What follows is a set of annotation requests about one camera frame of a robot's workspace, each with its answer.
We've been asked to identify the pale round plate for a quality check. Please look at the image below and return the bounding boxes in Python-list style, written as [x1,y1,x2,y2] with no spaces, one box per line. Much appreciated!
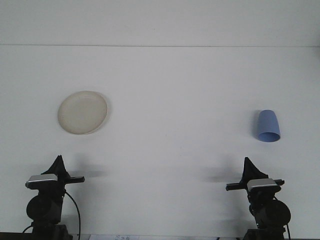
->
[57,90,109,136]

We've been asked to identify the white paper with writing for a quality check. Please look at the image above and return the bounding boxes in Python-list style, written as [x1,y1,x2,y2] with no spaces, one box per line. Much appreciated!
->
[87,234,141,240]

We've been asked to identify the arm grey camera box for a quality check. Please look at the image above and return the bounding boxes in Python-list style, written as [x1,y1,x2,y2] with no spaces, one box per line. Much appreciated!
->
[25,174,59,190]
[246,178,282,194]

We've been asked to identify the pale blue cup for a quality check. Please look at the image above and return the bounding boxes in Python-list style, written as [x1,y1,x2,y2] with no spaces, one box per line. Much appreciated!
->
[257,109,282,144]

